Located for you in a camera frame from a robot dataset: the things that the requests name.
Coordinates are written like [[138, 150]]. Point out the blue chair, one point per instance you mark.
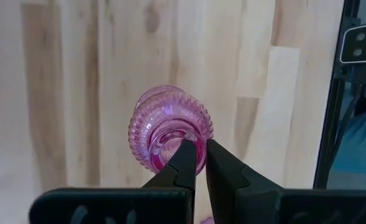
[[356, 146]]

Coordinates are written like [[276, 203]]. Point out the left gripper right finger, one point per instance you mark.
[[248, 202]]

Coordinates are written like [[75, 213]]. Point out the table-level camera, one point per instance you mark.
[[359, 43]]

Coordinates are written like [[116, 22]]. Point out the ribbed pink glass bottle vase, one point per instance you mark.
[[158, 124]]

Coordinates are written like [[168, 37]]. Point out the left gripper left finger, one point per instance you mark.
[[170, 193]]

